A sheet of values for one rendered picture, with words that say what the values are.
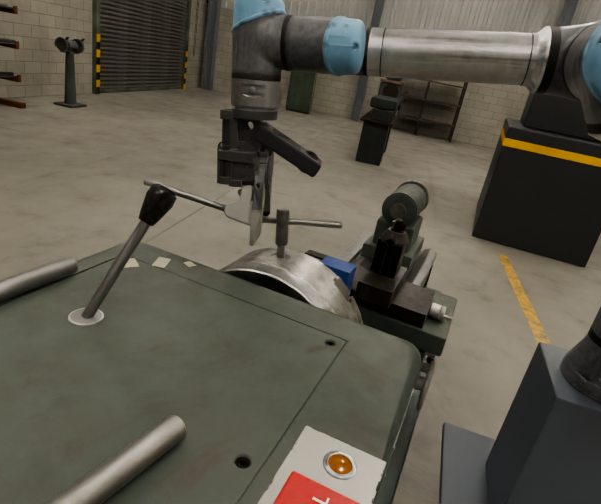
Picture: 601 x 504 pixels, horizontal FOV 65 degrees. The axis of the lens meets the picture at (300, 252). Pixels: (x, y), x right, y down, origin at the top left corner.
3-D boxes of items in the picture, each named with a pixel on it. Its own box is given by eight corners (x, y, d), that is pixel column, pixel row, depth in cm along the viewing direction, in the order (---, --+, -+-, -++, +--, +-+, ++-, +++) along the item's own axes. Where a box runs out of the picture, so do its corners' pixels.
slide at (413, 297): (422, 329, 130) (426, 315, 129) (284, 279, 144) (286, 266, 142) (431, 303, 146) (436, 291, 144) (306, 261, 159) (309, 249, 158)
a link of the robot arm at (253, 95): (282, 81, 75) (277, 82, 67) (281, 111, 77) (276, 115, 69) (236, 78, 75) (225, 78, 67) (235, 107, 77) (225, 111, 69)
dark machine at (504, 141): (586, 268, 502) (674, 77, 427) (471, 236, 536) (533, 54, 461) (564, 226, 661) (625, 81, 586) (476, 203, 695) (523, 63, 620)
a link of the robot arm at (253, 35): (282, -6, 63) (223, -8, 65) (277, 81, 67) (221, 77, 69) (297, 4, 70) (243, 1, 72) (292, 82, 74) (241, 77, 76)
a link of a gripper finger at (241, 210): (221, 243, 73) (229, 188, 76) (259, 246, 73) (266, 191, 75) (218, 237, 70) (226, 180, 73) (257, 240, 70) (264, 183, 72)
